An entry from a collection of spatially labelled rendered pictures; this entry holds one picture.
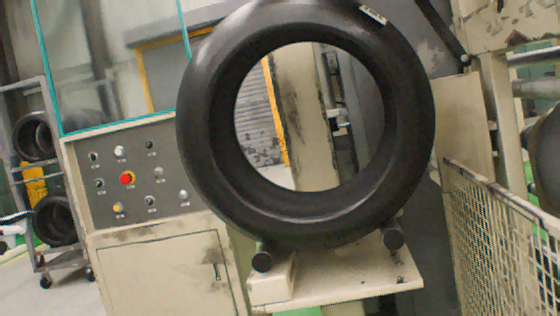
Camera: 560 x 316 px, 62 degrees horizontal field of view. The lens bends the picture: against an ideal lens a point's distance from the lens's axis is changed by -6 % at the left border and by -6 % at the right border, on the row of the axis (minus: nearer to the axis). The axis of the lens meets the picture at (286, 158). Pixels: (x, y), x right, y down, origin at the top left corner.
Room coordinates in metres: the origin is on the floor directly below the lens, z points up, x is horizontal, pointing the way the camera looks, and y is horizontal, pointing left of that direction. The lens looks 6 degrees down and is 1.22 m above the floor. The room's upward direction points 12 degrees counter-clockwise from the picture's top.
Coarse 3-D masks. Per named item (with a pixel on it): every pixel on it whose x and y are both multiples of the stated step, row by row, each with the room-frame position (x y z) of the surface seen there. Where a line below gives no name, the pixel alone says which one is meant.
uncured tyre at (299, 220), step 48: (288, 0) 0.99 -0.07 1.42; (336, 0) 0.99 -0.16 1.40; (240, 48) 0.99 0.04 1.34; (384, 48) 0.96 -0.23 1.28; (192, 96) 1.01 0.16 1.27; (384, 96) 1.22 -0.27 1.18; (432, 96) 0.99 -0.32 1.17; (192, 144) 1.01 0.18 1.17; (384, 144) 1.22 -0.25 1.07; (432, 144) 0.99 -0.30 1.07; (240, 192) 1.24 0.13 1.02; (288, 192) 1.26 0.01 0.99; (336, 192) 1.24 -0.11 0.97; (384, 192) 0.96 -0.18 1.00; (288, 240) 0.99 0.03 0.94; (336, 240) 0.99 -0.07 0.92
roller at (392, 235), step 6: (390, 222) 1.02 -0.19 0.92; (396, 222) 1.04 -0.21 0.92; (384, 228) 1.00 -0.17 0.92; (390, 228) 0.98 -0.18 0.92; (396, 228) 0.98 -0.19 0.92; (384, 234) 0.97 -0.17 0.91; (390, 234) 0.97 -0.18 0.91; (396, 234) 0.96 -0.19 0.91; (402, 234) 0.97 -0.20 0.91; (384, 240) 0.97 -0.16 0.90; (390, 240) 0.97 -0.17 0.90; (396, 240) 0.96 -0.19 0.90; (402, 240) 0.96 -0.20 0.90; (390, 246) 0.97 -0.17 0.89; (396, 246) 0.96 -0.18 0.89
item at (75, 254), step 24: (48, 96) 4.18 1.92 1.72; (0, 120) 4.29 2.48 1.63; (24, 120) 4.33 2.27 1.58; (48, 120) 4.18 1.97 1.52; (0, 144) 4.26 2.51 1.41; (24, 144) 4.55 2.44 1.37; (48, 144) 4.95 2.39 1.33; (24, 168) 4.23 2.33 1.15; (72, 192) 4.19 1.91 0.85; (48, 216) 4.64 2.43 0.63; (72, 216) 5.00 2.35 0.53; (48, 240) 4.32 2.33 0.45; (72, 240) 4.29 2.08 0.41; (48, 264) 4.39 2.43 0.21; (72, 264) 4.20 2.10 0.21; (48, 288) 4.30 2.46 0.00
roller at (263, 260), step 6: (258, 246) 1.07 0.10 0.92; (264, 246) 1.05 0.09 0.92; (270, 246) 1.05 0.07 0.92; (258, 252) 1.01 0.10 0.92; (264, 252) 1.01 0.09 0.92; (270, 252) 1.02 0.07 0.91; (276, 252) 1.08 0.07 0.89; (258, 258) 1.00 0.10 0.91; (264, 258) 1.00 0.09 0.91; (270, 258) 1.00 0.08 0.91; (252, 264) 1.00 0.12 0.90; (258, 264) 1.00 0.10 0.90; (264, 264) 1.00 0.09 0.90; (270, 264) 1.00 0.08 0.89; (258, 270) 1.00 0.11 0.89; (264, 270) 1.00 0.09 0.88
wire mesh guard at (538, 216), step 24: (456, 168) 1.09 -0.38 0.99; (504, 192) 0.78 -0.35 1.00; (456, 216) 1.21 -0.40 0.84; (480, 216) 0.97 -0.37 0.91; (528, 216) 0.66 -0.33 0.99; (552, 216) 0.61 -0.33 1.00; (456, 240) 1.27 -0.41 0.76; (480, 240) 1.00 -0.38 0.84; (528, 240) 0.70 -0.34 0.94; (456, 264) 1.32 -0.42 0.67; (480, 264) 1.03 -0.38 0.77; (504, 264) 0.84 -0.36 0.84; (528, 264) 0.71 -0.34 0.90; (456, 288) 1.33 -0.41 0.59; (480, 288) 1.06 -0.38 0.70; (504, 288) 0.86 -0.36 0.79; (528, 288) 0.72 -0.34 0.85; (552, 288) 0.62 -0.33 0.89; (480, 312) 1.09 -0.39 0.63; (504, 312) 0.88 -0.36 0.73; (528, 312) 0.74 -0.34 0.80; (552, 312) 0.63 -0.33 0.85
